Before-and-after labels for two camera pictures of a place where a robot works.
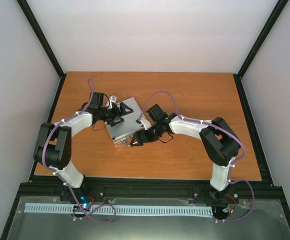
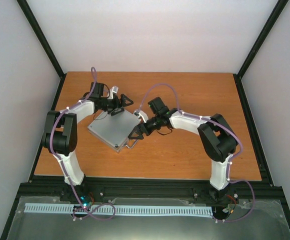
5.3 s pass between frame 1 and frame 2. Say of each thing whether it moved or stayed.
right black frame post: stayed
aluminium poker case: moved
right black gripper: moved
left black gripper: moved
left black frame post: stayed
